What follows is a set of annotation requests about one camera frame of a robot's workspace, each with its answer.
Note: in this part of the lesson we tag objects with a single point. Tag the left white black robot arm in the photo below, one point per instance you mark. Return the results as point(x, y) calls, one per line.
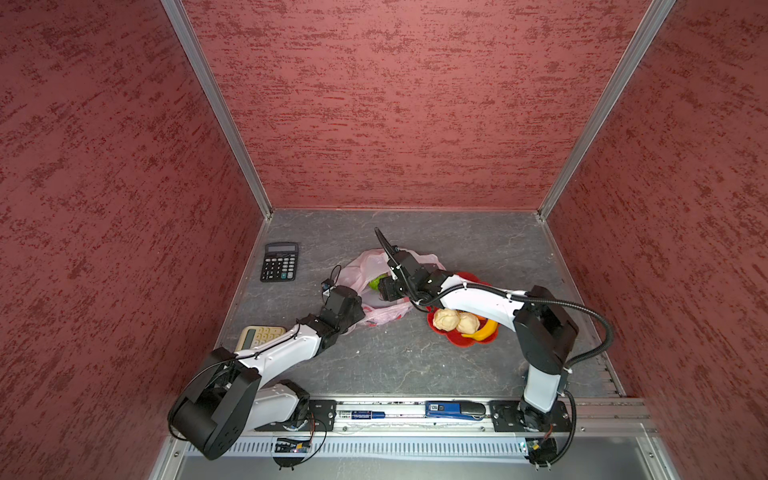
point(228, 395)

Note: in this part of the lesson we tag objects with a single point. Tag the perforated metal front rail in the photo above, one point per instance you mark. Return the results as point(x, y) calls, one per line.
point(476, 449)

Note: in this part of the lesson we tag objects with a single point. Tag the fake small tan fruit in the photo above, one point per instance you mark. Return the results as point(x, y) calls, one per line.
point(468, 323)

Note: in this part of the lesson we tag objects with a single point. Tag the red flower-shaped plastic bowl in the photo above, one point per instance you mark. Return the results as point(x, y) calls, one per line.
point(454, 337)

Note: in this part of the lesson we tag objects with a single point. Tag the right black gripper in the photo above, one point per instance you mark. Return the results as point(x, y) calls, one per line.
point(388, 288)

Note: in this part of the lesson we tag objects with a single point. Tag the fake yellow banana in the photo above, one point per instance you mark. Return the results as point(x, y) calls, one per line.
point(486, 331)

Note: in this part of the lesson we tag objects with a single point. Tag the black calculator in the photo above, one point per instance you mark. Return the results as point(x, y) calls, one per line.
point(280, 262)

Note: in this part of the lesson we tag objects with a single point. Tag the blue marker pen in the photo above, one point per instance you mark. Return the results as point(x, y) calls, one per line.
point(360, 415)

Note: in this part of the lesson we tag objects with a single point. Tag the cream yellow calculator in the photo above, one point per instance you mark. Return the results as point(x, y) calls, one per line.
point(255, 336)

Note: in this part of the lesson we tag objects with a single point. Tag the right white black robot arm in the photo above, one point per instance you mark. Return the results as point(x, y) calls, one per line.
point(545, 331)

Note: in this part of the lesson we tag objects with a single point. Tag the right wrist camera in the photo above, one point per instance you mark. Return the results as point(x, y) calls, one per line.
point(395, 256)

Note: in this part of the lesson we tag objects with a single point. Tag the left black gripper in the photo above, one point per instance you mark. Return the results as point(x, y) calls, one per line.
point(358, 313)

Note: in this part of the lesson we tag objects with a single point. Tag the pink plastic bag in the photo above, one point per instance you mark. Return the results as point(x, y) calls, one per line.
point(359, 274)

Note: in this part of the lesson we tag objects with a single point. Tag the left aluminium corner post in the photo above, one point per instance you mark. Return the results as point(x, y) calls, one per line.
point(193, 50)

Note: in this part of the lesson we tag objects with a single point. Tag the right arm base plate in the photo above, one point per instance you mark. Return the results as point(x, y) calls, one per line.
point(509, 416)

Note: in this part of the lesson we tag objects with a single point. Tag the aluminium corner post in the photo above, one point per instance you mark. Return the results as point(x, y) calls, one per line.
point(648, 28)
point(193, 50)

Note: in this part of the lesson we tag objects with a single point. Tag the right aluminium corner post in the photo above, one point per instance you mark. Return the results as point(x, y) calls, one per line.
point(648, 28)

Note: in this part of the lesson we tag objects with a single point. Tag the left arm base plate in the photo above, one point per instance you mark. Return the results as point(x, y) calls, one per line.
point(322, 412)

